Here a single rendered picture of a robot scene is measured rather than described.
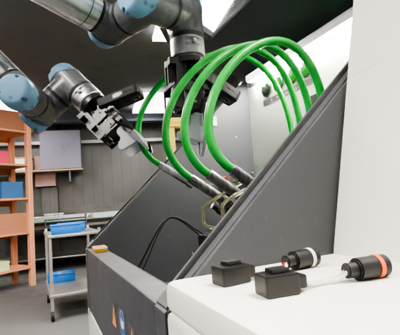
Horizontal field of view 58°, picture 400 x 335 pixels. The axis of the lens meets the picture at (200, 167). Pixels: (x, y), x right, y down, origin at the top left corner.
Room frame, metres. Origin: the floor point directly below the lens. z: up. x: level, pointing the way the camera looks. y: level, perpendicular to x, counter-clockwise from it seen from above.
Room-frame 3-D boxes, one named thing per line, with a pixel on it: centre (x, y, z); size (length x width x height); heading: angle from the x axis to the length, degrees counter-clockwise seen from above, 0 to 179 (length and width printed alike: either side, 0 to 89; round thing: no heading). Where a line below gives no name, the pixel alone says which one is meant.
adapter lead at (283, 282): (0.31, -0.10, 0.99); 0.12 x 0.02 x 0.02; 108
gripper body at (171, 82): (0.77, 0.01, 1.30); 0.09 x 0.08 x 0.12; 114
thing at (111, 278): (0.70, 0.17, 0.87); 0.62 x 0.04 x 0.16; 24
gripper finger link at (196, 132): (0.76, 0.00, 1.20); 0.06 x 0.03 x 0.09; 114
